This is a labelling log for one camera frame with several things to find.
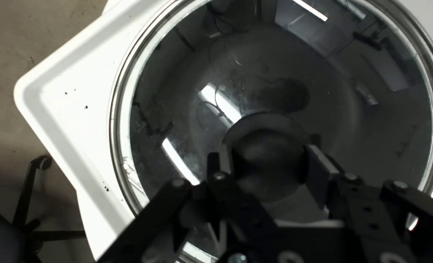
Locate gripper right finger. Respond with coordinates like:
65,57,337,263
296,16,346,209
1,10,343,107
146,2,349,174
305,144,433,263

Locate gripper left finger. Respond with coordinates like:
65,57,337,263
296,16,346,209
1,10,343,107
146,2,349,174
98,144,277,263

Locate glass lid with metal rim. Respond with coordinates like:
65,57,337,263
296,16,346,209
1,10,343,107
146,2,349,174
109,0,433,263

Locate black office chair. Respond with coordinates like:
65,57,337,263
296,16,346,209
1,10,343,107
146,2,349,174
0,155,87,263

